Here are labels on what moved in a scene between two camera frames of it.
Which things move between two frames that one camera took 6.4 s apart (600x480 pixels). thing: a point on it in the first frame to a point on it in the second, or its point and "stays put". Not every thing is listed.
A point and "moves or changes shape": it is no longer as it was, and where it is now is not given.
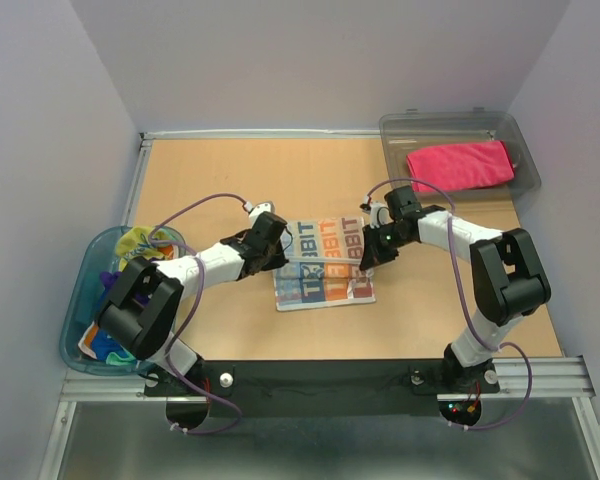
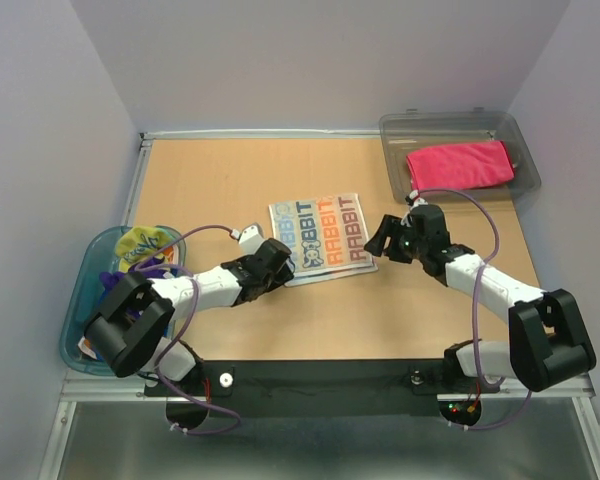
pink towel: x=459 y=165 stays put
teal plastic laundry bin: x=80 y=309 stays put
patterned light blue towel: x=324 y=267 moves or changes shape
